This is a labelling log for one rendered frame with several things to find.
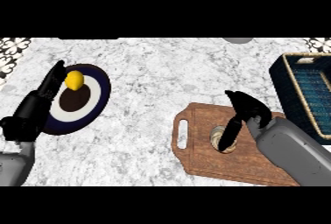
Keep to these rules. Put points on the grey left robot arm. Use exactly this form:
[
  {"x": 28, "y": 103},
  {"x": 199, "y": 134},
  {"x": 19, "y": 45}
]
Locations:
[{"x": 12, "y": 166}]

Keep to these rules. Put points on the beige swirled cupcake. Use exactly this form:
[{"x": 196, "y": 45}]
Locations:
[{"x": 214, "y": 137}]

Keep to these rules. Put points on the brown wooden cutting board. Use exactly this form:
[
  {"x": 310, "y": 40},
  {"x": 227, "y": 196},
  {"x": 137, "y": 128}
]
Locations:
[{"x": 202, "y": 151}]

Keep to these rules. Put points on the yellow lemon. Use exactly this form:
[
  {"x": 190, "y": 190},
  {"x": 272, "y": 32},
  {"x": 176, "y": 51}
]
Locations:
[{"x": 74, "y": 80}]

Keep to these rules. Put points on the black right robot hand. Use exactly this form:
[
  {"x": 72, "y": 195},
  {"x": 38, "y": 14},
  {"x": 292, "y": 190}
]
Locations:
[{"x": 245, "y": 106}]

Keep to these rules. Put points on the dark blue wicker basket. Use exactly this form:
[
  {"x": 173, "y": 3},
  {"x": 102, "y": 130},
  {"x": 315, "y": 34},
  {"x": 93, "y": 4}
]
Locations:
[{"x": 307, "y": 93}]

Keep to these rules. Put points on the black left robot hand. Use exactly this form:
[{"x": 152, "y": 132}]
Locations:
[{"x": 32, "y": 109}]

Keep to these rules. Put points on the grey round object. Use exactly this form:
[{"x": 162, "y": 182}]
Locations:
[{"x": 236, "y": 40}]

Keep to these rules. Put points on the navy and white round plate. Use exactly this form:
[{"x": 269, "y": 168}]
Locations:
[{"x": 77, "y": 100}]

